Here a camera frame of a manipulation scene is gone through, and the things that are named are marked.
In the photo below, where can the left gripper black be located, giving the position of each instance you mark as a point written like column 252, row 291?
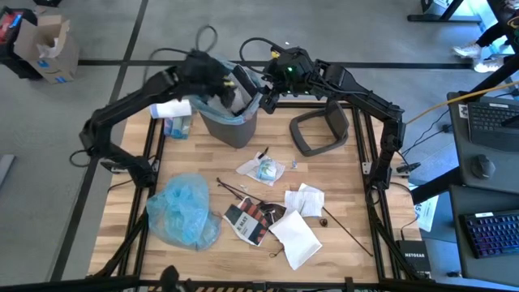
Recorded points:
column 204, row 75

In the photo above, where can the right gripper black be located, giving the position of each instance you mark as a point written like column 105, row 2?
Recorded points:
column 294, row 77

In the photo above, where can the black pen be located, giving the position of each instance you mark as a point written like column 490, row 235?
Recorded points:
column 263, row 153

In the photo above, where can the small blue foil wrapper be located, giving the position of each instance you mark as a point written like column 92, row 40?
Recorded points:
column 294, row 164

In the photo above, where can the blue green snack packet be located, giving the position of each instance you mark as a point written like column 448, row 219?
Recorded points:
column 266, row 170

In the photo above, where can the white handwritten lined paper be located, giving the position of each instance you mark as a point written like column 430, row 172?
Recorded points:
column 247, row 168

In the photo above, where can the thin black zip tie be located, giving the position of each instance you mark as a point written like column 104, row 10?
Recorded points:
column 231, row 193
column 235, row 187

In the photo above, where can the white printed paper sheet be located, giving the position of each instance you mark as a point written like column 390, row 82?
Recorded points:
column 292, row 203
column 313, row 200

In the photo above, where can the torn dark packaging piece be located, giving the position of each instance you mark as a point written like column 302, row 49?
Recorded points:
column 272, row 211

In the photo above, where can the red black mat packaging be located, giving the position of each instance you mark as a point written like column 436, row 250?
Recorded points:
column 245, row 223

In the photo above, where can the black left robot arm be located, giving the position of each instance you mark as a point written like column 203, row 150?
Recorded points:
column 134, row 99

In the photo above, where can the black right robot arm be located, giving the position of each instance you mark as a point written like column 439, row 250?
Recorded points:
column 361, row 94

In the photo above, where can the blue bin liner bag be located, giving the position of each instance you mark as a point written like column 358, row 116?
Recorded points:
column 196, row 106

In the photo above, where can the grey plastic trash bin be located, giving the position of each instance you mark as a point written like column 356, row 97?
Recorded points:
column 229, row 134

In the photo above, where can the white paper roll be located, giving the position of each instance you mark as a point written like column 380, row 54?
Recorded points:
column 170, row 108

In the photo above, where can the grey tape dispenser stand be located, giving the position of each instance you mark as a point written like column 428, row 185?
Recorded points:
column 338, row 119

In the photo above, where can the small pale wrapper scrap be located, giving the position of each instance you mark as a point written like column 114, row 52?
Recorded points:
column 243, row 187

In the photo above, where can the crumpled blue plastic bag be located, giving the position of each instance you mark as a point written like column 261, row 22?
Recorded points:
column 182, row 211

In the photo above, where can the black power adapter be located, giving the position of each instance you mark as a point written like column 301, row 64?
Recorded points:
column 407, row 167

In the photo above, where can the open cardboard box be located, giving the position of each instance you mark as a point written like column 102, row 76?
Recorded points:
column 57, row 61

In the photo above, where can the white printed leaflet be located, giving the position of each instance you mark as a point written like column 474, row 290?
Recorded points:
column 427, row 215

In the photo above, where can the black desk foot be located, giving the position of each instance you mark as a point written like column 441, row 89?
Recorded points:
column 446, row 18

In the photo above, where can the grey desk with keyboard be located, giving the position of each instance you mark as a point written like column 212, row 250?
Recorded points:
column 460, row 162

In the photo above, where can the person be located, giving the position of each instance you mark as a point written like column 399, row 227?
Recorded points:
column 466, row 50

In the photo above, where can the black network router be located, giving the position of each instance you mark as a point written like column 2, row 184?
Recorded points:
column 413, row 257

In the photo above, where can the black computer keyboard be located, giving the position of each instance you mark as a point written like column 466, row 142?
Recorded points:
column 486, row 121

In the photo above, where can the black computer mouse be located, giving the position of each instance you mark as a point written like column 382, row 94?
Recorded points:
column 482, row 166

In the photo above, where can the black red storage box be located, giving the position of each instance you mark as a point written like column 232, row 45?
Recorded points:
column 8, row 28

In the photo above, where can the backlit rainbow keyboard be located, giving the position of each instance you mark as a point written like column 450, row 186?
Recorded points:
column 492, row 235

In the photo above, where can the black aluminium table frame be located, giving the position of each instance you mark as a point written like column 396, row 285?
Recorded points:
column 284, row 282

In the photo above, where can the black diagonal frame beam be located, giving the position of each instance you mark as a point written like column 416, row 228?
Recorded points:
column 438, row 186

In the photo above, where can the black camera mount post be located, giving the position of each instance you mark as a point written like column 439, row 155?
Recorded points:
column 170, row 280

